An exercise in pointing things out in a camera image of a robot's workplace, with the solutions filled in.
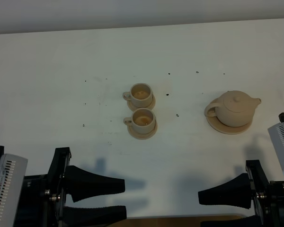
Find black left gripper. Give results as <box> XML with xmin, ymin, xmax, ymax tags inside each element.
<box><xmin>15</xmin><ymin>147</ymin><xmax>127</xmax><ymax>227</ymax></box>

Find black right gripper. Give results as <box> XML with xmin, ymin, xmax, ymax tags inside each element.
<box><xmin>198</xmin><ymin>160</ymin><xmax>284</xmax><ymax>227</ymax></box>

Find beige ceramic teapot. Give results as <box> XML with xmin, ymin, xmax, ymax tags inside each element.
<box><xmin>204</xmin><ymin>90</ymin><xmax>262</xmax><ymax>127</ymax></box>

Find beige teapot saucer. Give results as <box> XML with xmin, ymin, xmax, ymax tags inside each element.
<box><xmin>206</xmin><ymin>114</ymin><xmax>253</xmax><ymax>135</ymax></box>

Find near beige cup saucer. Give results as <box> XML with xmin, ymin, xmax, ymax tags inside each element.
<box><xmin>127</xmin><ymin>120</ymin><xmax>158</xmax><ymax>140</ymax></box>

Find beige cup saucer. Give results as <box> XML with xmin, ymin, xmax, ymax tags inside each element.
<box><xmin>127</xmin><ymin>95</ymin><xmax>156</xmax><ymax>111</ymax></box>
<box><xmin>127</xmin><ymin>120</ymin><xmax>158</xmax><ymax>140</ymax></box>

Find near beige teacup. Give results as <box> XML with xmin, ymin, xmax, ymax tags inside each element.
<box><xmin>123</xmin><ymin>108</ymin><xmax>156</xmax><ymax>134</ymax></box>

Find beige teacup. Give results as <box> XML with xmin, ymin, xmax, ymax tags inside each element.
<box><xmin>123</xmin><ymin>83</ymin><xmax>153</xmax><ymax>108</ymax></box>
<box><xmin>123</xmin><ymin>108</ymin><xmax>156</xmax><ymax>134</ymax></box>

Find far beige cup saucer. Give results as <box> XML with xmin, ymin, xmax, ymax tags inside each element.
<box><xmin>127</xmin><ymin>95</ymin><xmax>156</xmax><ymax>111</ymax></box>

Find far beige teacup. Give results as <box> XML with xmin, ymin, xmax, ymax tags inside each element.
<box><xmin>123</xmin><ymin>83</ymin><xmax>153</xmax><ymax>108</ymax></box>

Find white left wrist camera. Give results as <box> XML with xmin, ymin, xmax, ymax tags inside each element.
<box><xmin>0</xmin><ymin>146</ymin><xmax>27</xmax><ymax>227</ymax></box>

